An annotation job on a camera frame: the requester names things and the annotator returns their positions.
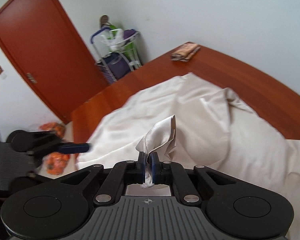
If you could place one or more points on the bag of orange fruit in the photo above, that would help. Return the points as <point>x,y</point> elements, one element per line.
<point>56,165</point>
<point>52,127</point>

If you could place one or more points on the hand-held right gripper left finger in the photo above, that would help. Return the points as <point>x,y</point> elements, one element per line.
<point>141,167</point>

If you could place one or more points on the purple cloth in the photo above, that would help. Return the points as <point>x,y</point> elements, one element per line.
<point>128,33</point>

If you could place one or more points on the small brown object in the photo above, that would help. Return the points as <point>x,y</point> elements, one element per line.
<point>104,20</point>

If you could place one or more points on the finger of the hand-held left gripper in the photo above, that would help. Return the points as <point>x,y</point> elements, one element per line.
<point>75,148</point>

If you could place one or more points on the patterned folded cloth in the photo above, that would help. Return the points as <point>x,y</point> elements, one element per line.
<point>185,52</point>

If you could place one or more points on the green cloth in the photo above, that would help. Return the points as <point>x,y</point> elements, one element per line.
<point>128,47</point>

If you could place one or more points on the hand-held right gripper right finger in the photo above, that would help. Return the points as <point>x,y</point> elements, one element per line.
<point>155,168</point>

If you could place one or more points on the red-brown door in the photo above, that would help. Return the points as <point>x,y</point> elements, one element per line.
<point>40,42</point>

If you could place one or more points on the white plastic bag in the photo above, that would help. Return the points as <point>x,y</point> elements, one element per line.
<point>112,41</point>

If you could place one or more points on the cream white garment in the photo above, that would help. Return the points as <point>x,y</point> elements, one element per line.
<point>202,120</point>

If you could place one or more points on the trolley with purple bag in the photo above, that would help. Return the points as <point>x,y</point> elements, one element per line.
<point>115,66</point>

